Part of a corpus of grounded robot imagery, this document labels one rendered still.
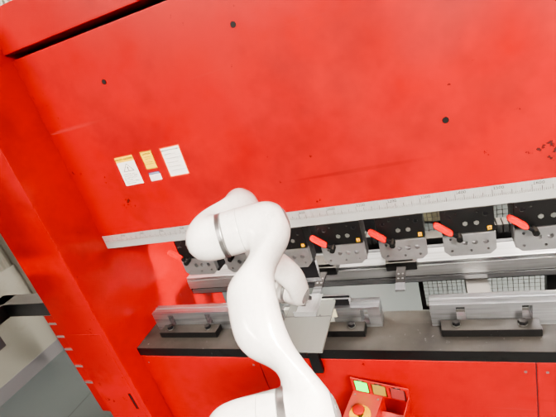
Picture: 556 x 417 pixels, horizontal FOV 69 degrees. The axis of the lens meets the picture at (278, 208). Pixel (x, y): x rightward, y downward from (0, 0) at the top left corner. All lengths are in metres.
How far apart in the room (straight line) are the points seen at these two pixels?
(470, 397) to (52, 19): 1.89
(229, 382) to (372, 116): 1.27
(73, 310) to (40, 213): 0.45
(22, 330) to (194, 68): 3.12
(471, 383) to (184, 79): 1.39
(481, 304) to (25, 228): 1.67
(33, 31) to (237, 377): 1.51
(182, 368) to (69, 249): 0.72
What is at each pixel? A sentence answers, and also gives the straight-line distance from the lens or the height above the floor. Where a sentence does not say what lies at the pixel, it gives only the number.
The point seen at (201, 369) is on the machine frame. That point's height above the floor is 0.75.
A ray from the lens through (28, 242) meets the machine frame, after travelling 1.83.
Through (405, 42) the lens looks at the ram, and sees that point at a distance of 1.19.
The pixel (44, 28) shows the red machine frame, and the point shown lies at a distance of 1.65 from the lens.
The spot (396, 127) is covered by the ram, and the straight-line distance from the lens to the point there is 1.23.
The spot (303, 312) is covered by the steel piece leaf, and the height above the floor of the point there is 1.02.
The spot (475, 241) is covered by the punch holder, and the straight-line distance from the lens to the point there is 1.41.
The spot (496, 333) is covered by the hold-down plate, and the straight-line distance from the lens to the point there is 1.56.
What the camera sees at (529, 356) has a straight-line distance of 1.54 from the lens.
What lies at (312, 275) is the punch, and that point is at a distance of 1.56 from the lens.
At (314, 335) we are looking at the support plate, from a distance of 1.47.
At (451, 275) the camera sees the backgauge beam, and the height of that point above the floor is 0.91.
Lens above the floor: 1.95
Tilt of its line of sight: 22 degrees down
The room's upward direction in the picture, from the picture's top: 17 degrees counter-clockwise
